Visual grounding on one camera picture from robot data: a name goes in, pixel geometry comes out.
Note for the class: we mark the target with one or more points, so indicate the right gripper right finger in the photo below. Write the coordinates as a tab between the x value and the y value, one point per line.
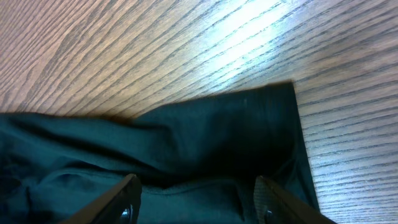
275	205

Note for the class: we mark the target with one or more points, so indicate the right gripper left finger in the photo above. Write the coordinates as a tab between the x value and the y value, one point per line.
118	205

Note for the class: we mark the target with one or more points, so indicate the black t-shirt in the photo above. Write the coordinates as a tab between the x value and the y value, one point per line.
197	160

